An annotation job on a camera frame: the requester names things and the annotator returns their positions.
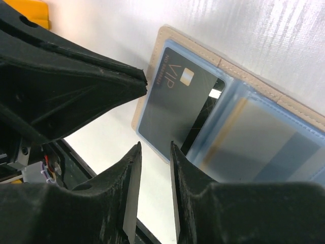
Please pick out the beige card holder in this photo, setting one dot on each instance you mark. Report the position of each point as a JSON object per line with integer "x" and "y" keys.
{"x": 254, "y": 133}

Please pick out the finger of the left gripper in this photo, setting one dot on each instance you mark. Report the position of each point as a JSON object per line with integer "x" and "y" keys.
{"x": 51, "y": 87}

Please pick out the yellow plastic bin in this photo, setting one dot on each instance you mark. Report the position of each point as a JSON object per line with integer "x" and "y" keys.
{"x": 38, "y": 12}

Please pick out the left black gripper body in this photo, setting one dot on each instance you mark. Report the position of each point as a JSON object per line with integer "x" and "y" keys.
{"x": 23, "y": 161}

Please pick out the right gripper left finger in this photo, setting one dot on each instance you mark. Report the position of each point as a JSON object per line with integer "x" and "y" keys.
{"x": 100, "y": 210}

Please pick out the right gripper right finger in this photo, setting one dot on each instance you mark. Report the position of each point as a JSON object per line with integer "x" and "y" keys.
{"x": 207, "y": 211}

